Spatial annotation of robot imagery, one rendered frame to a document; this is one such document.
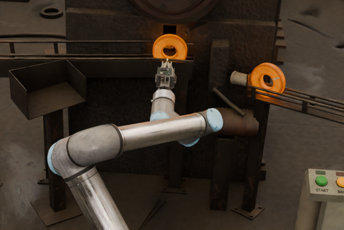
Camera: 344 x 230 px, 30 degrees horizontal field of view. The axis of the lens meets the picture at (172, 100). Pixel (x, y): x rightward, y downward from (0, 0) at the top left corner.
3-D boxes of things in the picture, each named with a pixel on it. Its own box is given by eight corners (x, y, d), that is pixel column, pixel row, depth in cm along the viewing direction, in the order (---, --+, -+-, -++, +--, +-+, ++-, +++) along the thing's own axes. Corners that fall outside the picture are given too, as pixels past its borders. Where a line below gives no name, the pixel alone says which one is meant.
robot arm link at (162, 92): (174, 112, 261) (150, 110, 261) (174, 103, 264) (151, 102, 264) (174, 97, 254) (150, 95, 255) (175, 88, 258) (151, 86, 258)
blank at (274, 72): (263, 100, 286) (259, 102, 283) (249, 68, 284) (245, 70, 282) (291, 91, 275) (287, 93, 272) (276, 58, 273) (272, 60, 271)
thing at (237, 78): (237, 81, 292) (237, 68, 290) (254, 85, 287) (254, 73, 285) (230, 85, 288) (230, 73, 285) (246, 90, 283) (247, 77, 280)
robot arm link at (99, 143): (85, 124, 201) (220, 102, 250) (63, 134, 210) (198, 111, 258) (94, 160, 199) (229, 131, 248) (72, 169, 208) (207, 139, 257)
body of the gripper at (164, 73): (175, 66, 265) (173, 87, 257) (174, 81, 272) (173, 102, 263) (156, 65, 266) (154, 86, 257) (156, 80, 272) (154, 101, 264)
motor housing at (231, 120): (203, 194, 321) (212, 101, 295) (247, 198, 320) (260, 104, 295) (203, 211, 309) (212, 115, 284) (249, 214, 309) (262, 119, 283)
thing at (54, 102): (19, 206, 306) (8, 70, 271) (69, 190, 318) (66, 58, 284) (35, 231, 291) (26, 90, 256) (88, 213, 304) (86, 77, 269)
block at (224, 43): (207, 82, 306) (211, 36, 294) (224, 83, 306) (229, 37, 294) (207, 92, 296) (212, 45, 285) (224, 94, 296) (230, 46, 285)
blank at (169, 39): (150, 36, 291) (149, 38, 288) (184, 32, 289) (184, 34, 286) (155, 66, 298) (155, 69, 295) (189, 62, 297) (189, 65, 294)
